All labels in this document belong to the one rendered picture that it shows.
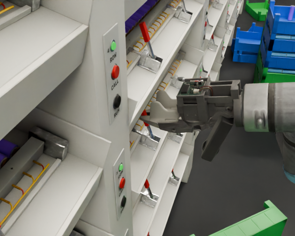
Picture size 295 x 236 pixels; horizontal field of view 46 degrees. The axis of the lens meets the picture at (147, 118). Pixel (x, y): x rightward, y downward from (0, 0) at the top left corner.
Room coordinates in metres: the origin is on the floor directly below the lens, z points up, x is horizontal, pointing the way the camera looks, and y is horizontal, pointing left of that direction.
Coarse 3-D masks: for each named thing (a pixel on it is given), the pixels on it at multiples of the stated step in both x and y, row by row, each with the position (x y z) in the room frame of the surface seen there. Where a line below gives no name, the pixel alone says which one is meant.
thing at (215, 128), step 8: (224, 120) 0.53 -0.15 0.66; (232, 120) 0.53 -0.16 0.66; (216, 128) 0.53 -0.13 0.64; (224, 128) 0.52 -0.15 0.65; (208, 136) 0.57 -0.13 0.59; (216, 136) 0.53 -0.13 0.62; (224, 136) 0.52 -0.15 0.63; (208, 144) 0.53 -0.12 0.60; (216, 144) 0.53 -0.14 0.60; (208, 152) 0.53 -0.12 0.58; (216, 152) 0.53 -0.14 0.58; (208, 160) 0.53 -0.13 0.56
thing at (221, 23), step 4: (228, 0) 1.69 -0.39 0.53; (224, 8) 1.67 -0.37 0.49; (224, 12) 1.66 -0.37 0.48; (220, 16) 1.67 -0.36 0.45; (224, 16) 1.66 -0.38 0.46; (220, 20) 1.67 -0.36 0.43; (224, 20) 1.66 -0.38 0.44; (220, 24) 1.67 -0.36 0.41; (224, 24) 1.66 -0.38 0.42; (224, 28) 1.69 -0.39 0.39; (224, 36) 1.74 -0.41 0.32; (220, 44) 1.66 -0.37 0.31; (220, 48) 1.66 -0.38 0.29; (220, 52) 1.66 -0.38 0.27; (216, 56) 1.67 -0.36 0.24; (220, 56) 1.66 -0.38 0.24; (216, 60) 1.67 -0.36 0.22; (216, 80) 1.66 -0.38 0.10
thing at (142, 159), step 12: (180, 48) 1.01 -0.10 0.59; (192, 48) 1.00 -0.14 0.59; (192, 60) 1.00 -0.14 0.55; (168, 72) 0.91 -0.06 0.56; (180, 72) 0.93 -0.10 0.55; (192, 72) 0.95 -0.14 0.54; (132, 132) 0.62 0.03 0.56; (156, 132) 0.64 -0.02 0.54; (132, 156) 0.55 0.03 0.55; (144, 156) 0.56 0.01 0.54; (132, 168) 0.52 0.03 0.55; (144, 168) 0.53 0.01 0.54; (132, 180) 0.49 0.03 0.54; (144, 180) 0.49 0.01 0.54; (132, 192) 0.42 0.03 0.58; (132, 204) 0.42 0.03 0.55
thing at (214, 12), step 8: (216, 0) 1.61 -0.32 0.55; (224, 0) 1.64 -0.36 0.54; (208, 8) 1.46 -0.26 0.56; (216, 8) 1.51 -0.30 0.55; (208, 16) 1.40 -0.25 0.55; (216, 16) 1.42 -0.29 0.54; (208, 24) 1.26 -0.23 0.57; (216, 24) 1.35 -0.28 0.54; (208, 32) 1.25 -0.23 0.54; (208, 40) 1.08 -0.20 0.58
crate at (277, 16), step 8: (272, 0) 1.58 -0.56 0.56; (272, 8) 1.57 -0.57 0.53; (280, 8) 1.58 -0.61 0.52; (288, 8) 1.57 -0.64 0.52; (272, 16) 1.46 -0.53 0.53; (280, 16) 1.58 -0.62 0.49; (272, 24) 1.42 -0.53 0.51; (280, 24) 1.39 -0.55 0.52; (288, 24) 1.39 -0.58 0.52; (272, 32) 1.40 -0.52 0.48; (280, 32) 1.39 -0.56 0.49; (288, 32) 1.38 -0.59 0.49
